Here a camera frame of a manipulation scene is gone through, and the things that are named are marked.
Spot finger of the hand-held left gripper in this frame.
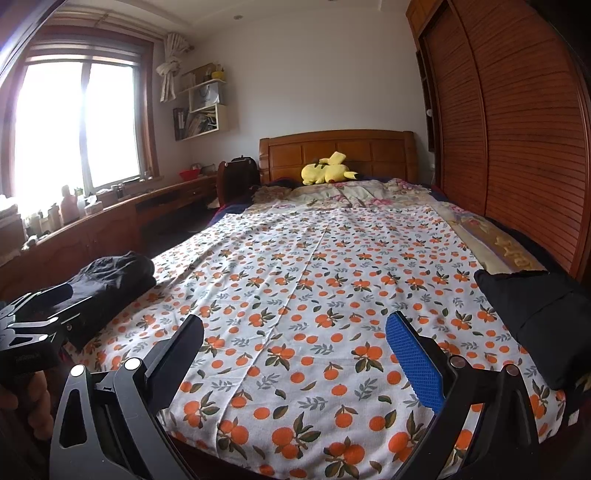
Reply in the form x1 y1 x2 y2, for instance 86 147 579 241
0 298 95 344
4 283 74 319

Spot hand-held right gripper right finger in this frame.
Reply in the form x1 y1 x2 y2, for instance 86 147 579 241
385 311 541 480

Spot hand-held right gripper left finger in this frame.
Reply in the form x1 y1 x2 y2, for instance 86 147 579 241
48 315 205 480

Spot black coat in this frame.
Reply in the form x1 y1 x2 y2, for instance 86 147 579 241
474 269 591 392

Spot folded dark clothes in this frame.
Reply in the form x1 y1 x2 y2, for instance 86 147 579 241
65 251 158 352

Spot person's left hand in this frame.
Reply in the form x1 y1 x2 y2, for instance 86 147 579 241
0 371 55 441

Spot wooden desk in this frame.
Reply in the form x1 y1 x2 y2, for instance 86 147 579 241
0 173 220 296

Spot pink bottle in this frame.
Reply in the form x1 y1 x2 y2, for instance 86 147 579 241
60 185 79 227

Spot bed with floral quilt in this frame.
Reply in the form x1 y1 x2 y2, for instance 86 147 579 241
76 203 568 480

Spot floral quilt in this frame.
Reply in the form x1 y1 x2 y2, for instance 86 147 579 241
252 178 548 273

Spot wooden framed window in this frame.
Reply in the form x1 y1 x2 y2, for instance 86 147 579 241
0 25 160 199

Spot yellow plush toy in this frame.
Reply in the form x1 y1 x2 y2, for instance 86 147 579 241
301 151 358 186

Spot wooden headboard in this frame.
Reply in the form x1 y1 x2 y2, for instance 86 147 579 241
259 130 419 185

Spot row of books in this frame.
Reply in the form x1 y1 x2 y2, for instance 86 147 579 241
174 107 218 139

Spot white paper bag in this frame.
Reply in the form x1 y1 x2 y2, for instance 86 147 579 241
190 83 221 112

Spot tied white curtain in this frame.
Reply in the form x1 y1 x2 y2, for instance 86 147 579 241
156 32 192 103

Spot wooden slatted wardrobe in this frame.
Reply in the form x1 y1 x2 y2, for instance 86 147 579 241
406 0 591 282

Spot white wall shelf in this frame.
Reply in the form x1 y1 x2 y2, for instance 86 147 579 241
173 62 229 141

